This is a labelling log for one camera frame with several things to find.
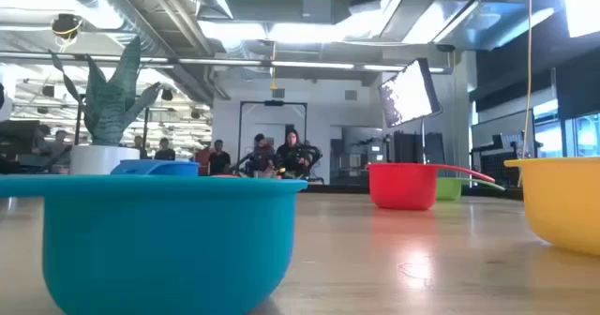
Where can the red-orange plastic measuring cup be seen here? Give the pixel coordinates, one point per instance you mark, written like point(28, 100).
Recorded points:
point(403, 188)

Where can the black ceiling-hung round device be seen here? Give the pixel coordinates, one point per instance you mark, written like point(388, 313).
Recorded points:
point(66, 26)

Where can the yellow plastic measuring cup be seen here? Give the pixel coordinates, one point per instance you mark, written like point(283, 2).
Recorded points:
point(562, 202)

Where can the teal plastic measuring cup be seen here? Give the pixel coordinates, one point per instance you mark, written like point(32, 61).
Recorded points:
point(164, 244)

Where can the black perforated metal stand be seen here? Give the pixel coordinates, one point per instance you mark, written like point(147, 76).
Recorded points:
point(499, 165)

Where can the green plastic measuring cup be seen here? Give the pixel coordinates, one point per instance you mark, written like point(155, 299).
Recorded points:
point(447, 189)

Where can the purple plastic measuring cup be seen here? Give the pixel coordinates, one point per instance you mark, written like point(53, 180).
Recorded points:
point(159, 168)

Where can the person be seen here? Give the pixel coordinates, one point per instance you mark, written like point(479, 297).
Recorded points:
point(260, 155)
point(219, 158)
point(165, 152)
point(60, 148)
point(139, 148)
point(294, 153)

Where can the black computer monitor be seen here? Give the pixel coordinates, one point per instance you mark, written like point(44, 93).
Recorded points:
point(19, 137)

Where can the black aluminium table frame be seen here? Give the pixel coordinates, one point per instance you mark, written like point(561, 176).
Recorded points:
point(337, 188)

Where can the black metal gantry frame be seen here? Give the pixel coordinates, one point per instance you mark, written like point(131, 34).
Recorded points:
point(273, 103)

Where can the black equipment rack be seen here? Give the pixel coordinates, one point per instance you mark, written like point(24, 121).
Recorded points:
point(419, 148)

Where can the green snake plant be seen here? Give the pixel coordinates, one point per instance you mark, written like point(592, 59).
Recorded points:
point(112, 113)

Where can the tilted flat screen monitor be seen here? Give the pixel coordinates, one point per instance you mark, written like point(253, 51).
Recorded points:
point(408, 94)

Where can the white round plant pot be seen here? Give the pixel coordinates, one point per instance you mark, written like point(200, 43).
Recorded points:
point(94, 160)

